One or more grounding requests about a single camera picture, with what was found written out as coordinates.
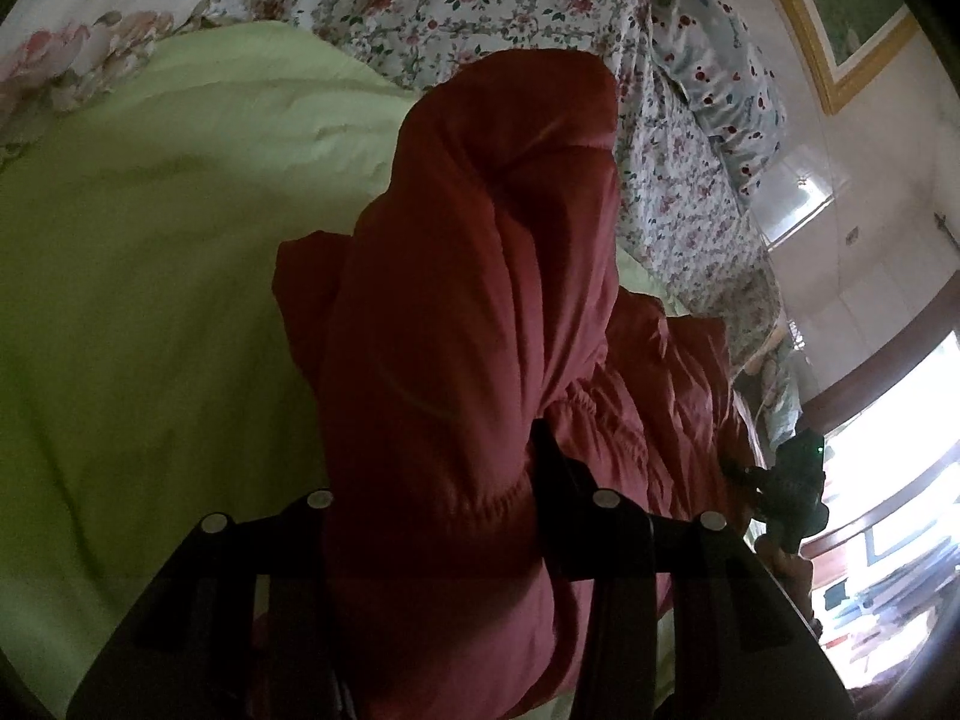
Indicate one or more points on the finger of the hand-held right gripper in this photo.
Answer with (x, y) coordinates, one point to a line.
(746, 478)

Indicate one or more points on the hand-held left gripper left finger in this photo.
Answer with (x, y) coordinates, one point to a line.
(225, 577)

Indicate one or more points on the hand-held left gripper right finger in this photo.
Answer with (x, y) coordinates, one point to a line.
(600, 540)

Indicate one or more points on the red quilted jacket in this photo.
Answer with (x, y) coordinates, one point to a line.
(465, 277)

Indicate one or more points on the person's right hand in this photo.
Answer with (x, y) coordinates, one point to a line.
(787, 574)

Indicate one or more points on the white floral frilled cloth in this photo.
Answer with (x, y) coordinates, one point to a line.
(772, 382)

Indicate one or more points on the window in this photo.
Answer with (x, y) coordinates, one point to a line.
(900, 405)

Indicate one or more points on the light green blanket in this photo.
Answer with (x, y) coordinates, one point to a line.
(150, 277)

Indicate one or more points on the blue pillow with red dots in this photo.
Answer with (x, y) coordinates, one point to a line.
(720, 75)

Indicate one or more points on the large floral pillow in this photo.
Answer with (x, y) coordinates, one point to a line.
(75, 7)

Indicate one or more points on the clear wall fixture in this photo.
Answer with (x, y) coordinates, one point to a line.
(802, 187)

